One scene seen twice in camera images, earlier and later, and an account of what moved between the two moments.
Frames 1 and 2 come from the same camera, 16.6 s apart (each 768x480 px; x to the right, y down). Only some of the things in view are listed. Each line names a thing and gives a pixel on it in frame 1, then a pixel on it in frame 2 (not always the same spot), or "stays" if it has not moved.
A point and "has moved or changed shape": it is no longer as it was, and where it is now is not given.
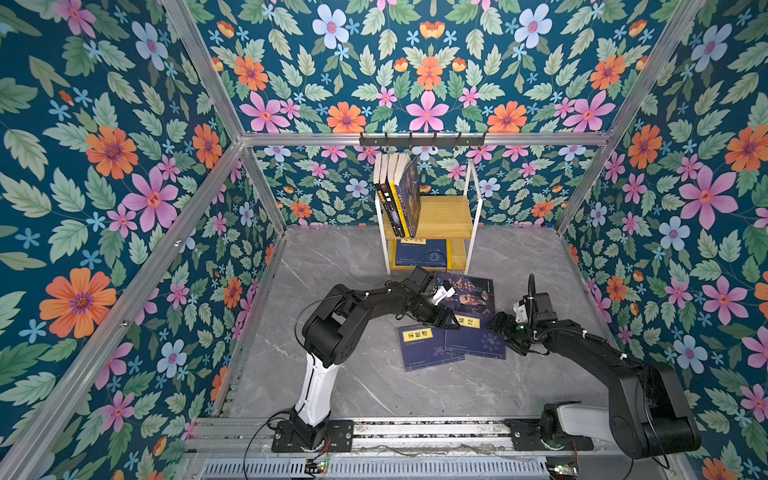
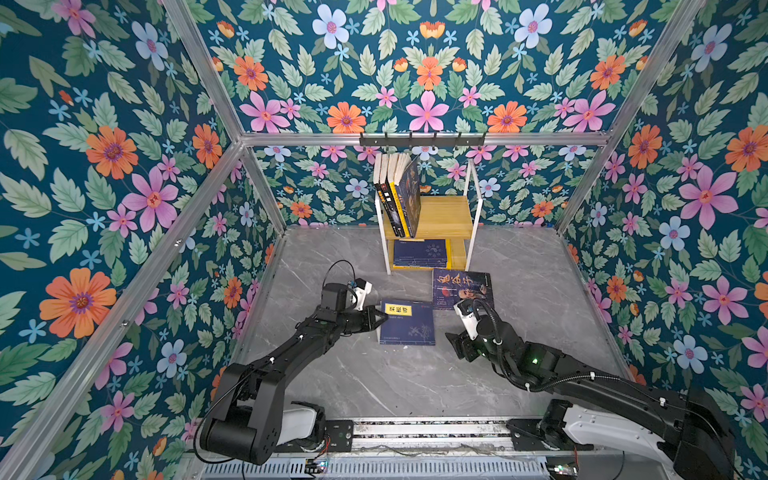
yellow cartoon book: x=393 y=169 stays
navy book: x=475 y=336 has moved or changed shape
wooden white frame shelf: x=451 y=218 stays
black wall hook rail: x=422 y=141 stays
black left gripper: x=444 y=321 → x=368 y=318
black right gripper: x=508 y=322 → x=461 y=346
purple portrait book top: x=409 y=192 stays
